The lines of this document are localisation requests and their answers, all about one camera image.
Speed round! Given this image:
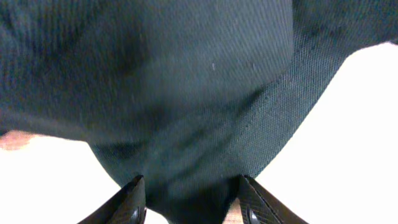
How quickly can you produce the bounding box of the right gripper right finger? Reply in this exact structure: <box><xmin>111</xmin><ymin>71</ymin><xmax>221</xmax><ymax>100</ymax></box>
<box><xmin>238</xmin><ymin>175</ymin><xmax>308</xmax><ymax>224</ymax></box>

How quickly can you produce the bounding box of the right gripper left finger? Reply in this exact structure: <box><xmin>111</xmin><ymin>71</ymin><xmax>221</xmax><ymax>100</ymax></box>
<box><xmin>78</xmin><ymin>175</ymin><xmax>146</xmax><ymax>224</ymax></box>

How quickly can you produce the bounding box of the black t-shirt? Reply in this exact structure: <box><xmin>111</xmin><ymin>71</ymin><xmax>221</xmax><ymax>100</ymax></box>
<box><xmin>1</xmin><ymin>0</ymin><xmax>397</xmax><ymax>223</ymax></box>

